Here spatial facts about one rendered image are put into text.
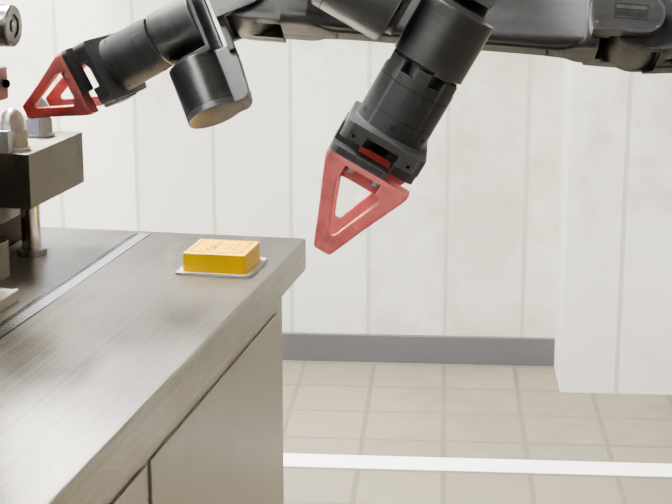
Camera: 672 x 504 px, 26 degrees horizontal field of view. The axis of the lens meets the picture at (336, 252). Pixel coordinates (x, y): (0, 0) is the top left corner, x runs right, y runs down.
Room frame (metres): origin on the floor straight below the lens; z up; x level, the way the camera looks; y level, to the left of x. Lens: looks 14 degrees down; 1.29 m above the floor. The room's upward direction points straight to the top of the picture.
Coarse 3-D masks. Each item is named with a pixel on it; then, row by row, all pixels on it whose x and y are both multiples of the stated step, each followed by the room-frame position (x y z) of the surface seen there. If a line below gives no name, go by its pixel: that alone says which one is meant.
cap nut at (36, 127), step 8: (40, 104) 1.66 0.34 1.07; (24, 120) 1.66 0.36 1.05; (32, 120) 1.65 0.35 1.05; (40, 120) 1.65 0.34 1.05; (48, 120) 1.66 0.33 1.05; (32, 128) 1.65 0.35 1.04; (40, 128) 1.65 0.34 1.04; (48, 128) 1.66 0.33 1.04; (32, 136) 1.65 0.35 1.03; (40, 136) 1.65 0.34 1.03; (48, 136) 1.65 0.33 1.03
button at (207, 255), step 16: (208, 240) 1.58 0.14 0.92; (224, 240) 1.58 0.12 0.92; (240, 240) 1.58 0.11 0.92; (192, 256) 1.53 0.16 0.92; (208, 256) 1.52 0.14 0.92; (224, 256) 1.52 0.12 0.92; (240, 256) 1.52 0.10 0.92; (256, 256) 1.57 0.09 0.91; (208, 272) 1.52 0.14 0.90; (224, 272) 1.52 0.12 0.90; (240, 272) 1.52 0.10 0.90
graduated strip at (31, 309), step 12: (132, 240) 1.69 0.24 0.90; (108, 252) 1.63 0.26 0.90; (120, 252) 1.63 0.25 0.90; (96, 264) 1.57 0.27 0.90; (72, 276) 1.52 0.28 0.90; (84, 276) 1.52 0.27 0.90; (60, 288) 1.47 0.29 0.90; (72, 288) 1.47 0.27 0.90; (36, 300) 1.42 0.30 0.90; (48, 300) 1.42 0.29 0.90; (24, 312) 1.38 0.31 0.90; (36, 312) 1.38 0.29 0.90; (0, 324) 1.33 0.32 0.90; (12, 324) 1.33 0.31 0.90; (0, 336) 1.29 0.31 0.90
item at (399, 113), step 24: (384, 72) 1.07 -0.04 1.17; (384, 96) 1.06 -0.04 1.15; (408, 96) 1.05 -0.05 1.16; (432, 96) 1.06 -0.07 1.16; (360, 120) 1.05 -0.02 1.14; (384, 120) 1.06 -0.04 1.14; (408, 120) 1.05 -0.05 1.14; (432, 120) 1.06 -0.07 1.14; (360, 144) 1.03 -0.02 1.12; (384, 144) 1.03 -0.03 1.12; (408, 144) 1.06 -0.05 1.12; (408, 168) 1.03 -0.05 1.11
